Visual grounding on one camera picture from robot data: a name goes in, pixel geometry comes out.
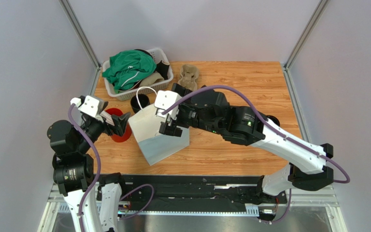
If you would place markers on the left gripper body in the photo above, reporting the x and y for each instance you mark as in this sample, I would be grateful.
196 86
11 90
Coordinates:
92 129

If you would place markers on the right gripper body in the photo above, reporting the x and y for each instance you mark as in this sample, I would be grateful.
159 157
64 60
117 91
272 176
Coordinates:
175 124

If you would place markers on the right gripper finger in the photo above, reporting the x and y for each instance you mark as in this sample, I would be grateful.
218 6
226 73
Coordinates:
176 131
165 127

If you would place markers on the white paper bag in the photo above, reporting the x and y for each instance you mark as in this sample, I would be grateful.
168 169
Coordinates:
155 146

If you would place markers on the black cup stack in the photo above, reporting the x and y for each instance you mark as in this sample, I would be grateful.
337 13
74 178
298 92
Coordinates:
139 102

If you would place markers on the cardboard cup carrier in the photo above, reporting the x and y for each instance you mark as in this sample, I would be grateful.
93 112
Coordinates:
188 77

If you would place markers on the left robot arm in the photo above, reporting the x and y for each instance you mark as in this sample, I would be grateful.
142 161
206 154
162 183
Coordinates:
92 198

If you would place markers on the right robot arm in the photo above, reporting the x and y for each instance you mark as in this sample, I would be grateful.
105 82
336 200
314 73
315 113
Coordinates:
208 109

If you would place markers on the beige cloth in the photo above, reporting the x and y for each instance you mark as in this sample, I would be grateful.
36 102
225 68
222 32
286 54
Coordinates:
153 78

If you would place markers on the black cloth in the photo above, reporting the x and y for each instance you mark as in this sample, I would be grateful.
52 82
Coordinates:
161 68

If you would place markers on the green cloth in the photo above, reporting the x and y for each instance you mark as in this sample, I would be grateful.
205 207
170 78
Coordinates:
127 68

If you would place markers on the white plastic basket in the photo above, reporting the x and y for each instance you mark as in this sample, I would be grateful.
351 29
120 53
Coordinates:
158 55

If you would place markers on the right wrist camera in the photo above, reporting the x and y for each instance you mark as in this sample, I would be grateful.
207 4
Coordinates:
165 99

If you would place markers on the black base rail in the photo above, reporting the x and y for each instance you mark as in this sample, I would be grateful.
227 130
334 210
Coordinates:
195 193

